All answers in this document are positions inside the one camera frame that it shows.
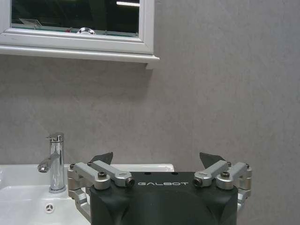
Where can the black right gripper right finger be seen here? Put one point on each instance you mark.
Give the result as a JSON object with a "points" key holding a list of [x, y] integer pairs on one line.
{"points": [[222, 170]]}

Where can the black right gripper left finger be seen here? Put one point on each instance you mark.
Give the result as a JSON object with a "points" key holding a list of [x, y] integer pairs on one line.
{"points": [[98, 170]]}

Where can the white ceramic washbasin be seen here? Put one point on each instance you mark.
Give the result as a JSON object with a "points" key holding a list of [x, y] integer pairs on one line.
{"points": [[35, 199]]}

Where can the white framed mirror cabinet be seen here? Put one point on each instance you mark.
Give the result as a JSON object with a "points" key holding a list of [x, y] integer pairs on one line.
{"points": [[77, 28]]}

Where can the chrome basin faucet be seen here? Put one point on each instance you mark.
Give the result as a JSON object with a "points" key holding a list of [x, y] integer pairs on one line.
{"points": [[54, 161]]}

